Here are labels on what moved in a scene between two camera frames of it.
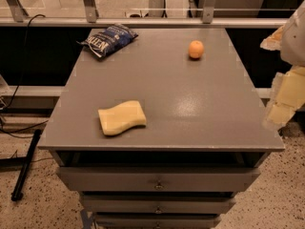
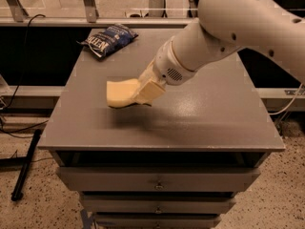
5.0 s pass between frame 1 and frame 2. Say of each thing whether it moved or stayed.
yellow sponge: moved
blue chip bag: stayed
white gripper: moved
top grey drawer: stayed
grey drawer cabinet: stayed
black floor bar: stayed
